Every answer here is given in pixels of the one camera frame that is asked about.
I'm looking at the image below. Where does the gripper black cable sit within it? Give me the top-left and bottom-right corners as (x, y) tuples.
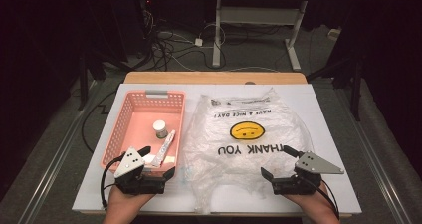
(297, 174), (340, 221)
(100, 152), (126, 212)

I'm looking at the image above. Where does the white-framed desk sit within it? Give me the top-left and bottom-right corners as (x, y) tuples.
(198, 0), (353, 72)

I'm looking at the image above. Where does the person's left hand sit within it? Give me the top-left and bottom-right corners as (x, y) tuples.
(107, 185), (155, 214)

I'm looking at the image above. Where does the white dropper bottle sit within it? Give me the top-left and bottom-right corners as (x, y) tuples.
(152, 119), (169, 139)

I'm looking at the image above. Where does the pink plastic basket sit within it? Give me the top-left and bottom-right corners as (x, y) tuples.
(100, 90), (187, 178)

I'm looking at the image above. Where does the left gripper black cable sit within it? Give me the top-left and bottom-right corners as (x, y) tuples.
(100, 152), (126, 212)

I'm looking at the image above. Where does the thin black floor cable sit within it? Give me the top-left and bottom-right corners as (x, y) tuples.
(81, 90), (117, 153)

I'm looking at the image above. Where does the clear printed plastic bag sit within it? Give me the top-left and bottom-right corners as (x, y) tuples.
(181, 87), (315, 215)

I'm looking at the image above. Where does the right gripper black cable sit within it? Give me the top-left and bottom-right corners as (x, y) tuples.
(297, 174), (340, 221)

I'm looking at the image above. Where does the white ointment tube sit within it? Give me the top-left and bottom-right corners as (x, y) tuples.
(151, 129), (177, 168)

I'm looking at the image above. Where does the white board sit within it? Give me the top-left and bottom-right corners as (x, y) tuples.
(71, 83), (363, 216)

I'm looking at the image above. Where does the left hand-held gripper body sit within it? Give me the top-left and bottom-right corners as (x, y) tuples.
(113, 146), (167, 196)

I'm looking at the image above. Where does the metal floor rail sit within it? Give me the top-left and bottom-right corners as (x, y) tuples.
(334, 88), (412, 224)
(18, 81), (101, 224)

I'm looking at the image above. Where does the wooden table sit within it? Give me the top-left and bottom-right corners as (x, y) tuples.
(79, 71), (353, 219)

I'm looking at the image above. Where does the white floor cable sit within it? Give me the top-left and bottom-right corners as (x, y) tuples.
(172, 55), (281, 74)

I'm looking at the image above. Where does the bundle of black floor cables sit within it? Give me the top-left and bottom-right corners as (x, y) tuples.
(142, 9), (230, 73)

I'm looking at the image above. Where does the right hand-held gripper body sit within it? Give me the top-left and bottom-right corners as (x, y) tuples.
(270, 151), (345, 196)

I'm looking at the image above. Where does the white power strip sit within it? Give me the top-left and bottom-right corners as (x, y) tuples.
(327, 28), (342, 41)

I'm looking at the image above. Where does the person's right hand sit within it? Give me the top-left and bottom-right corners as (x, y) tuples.
(284, 183), (333, 216)

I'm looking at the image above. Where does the black metal stand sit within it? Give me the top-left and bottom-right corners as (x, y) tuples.
(78, 51), (107, 112)
(307, 51), (362, 122)

